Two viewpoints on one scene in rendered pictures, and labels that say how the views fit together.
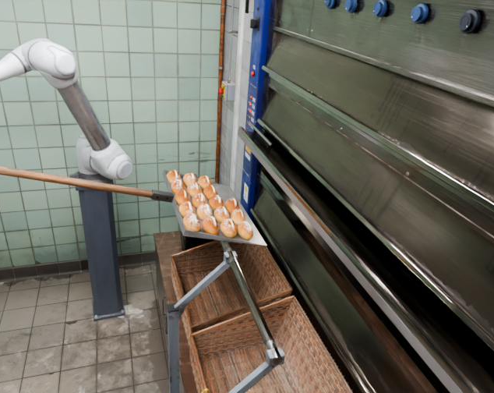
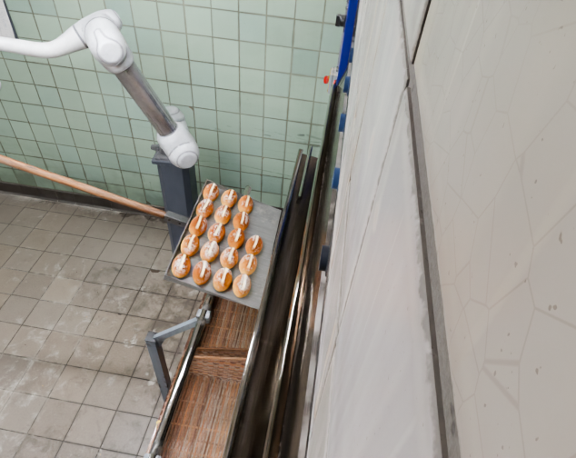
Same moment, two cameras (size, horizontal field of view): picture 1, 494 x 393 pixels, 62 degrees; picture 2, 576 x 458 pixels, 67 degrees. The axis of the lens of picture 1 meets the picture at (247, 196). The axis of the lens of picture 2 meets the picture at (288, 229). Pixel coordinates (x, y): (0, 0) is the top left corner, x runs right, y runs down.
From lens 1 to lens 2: 0.90 m
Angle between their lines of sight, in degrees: 26
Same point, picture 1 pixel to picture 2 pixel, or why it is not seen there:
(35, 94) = (144, 46)
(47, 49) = (93, 33)
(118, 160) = (179, 150)
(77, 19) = not seen: outside the picture
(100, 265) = (178, 233)
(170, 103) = (281, 75)
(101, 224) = (177, 198)
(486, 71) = not seen: hidden behind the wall
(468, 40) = not seen: hidden behind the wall
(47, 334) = (132, 274)
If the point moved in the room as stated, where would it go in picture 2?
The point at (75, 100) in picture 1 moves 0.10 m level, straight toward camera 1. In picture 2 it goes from (130, 86) to (122, 98)
